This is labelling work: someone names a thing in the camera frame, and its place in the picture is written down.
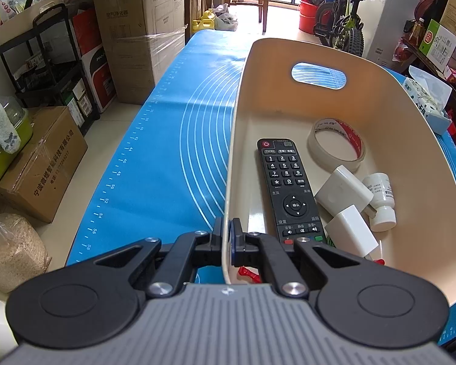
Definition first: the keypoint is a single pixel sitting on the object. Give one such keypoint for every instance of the small white plastic bottle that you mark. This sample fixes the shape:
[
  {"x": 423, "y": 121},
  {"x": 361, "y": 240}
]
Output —
[{"x": 380, "y": 194}]

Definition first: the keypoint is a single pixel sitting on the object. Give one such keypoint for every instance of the yellow plastic jug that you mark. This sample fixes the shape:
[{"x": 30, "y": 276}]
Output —
[
  {"x": 209, "y": 17},
  {"x": 199, "y": 26}
]

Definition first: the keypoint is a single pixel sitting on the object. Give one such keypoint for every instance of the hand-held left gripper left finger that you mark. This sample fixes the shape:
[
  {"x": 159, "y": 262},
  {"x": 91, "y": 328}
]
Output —
[{"x": 217, "y": 235}]

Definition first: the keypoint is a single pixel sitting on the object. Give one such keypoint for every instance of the green lidded container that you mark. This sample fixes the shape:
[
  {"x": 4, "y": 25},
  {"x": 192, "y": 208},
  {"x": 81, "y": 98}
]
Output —
[{"x": 0, "y": 159}]

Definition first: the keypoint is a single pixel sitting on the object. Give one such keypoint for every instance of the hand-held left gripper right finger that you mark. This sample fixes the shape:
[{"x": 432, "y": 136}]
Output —
[{"x": 235, "y": 243}]

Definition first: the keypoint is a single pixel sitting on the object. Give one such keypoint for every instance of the white cabinet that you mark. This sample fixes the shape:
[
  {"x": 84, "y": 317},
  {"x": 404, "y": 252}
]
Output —
[{"x": 395, "y": 11}]

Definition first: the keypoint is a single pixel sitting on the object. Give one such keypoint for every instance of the large wrapped cardboard box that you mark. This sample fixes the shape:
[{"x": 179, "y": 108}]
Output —
[{"x": 144, "y": 38}]

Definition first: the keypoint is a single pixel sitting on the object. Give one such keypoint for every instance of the white plastic bag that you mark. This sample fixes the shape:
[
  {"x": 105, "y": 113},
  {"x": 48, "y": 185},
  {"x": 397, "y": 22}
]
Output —
[{"x": 226, "y": 19}]

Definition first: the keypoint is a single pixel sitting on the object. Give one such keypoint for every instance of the white rolled cloth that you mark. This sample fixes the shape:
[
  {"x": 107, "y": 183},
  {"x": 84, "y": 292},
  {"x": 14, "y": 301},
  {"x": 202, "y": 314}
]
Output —
[{"x": 2, "y": 125}]

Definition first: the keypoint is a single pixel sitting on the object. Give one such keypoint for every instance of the blue silicone mat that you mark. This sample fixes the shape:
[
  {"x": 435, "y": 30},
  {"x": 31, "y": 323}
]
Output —
[{"x": 167, "y": 140}]

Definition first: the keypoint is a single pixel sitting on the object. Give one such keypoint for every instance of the small white power adapter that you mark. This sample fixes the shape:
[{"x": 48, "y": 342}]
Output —
[{"x": 351, "y": 232}]

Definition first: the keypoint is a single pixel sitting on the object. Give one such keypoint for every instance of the black shelf rack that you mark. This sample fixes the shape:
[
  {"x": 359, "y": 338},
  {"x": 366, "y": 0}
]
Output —
[{"x": 53, "y": 80}]

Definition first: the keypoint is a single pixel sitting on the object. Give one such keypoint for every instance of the green children's bicycle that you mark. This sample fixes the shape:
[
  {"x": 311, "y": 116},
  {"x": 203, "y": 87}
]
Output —
[{"x": 345, "y": 26}]

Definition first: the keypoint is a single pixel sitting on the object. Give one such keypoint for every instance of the white adhesive tape roll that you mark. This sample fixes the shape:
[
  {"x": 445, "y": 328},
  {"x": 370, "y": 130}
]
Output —
[{"x": 326, "y": 152}]

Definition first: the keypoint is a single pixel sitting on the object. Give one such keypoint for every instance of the clear bag of grain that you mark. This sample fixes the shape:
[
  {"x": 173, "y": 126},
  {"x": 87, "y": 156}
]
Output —
[{"x": 11, "y": 254}]

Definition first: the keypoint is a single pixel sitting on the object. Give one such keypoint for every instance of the large white power adapter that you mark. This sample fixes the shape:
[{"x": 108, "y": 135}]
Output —
[{"x": 342, "y": 190}]

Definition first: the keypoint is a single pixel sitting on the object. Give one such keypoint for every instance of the red and white carton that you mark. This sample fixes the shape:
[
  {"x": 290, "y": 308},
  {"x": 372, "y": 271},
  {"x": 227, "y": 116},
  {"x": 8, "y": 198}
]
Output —
[{"x": 98, "y": 72}]

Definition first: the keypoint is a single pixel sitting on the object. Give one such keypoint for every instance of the open cardboard box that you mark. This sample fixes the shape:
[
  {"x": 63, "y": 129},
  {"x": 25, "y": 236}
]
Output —
[{"x": 26, "y": 19}]

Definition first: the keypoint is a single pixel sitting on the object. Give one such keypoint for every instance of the beige plastic basin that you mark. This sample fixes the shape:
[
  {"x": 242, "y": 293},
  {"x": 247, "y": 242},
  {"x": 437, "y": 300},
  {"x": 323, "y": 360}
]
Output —
[{"x": 402, "y": 140}]

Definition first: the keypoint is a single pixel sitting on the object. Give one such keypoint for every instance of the white patterned tissue box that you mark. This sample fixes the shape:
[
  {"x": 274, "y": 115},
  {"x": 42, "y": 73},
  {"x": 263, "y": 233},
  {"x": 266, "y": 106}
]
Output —
[{"x": 425, "y": 110}]

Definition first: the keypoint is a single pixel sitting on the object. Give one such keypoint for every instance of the green and white carton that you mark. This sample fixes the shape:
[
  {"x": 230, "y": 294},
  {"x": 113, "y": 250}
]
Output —
[{"x": 439, "y": 42}]

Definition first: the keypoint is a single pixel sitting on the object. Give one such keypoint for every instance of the dark red bag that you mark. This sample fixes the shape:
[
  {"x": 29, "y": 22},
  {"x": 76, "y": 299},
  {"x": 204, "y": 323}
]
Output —
[{"x": 429, "y": 0}]

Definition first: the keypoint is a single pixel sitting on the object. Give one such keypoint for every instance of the black remote control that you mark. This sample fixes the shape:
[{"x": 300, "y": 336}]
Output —
[{"x": 288, "y": 182}]

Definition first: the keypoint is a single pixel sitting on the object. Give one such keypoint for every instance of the red bucket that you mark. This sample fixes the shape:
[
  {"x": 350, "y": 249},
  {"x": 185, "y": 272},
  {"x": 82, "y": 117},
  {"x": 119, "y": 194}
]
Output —
[{"x": 307, "y": 15}]

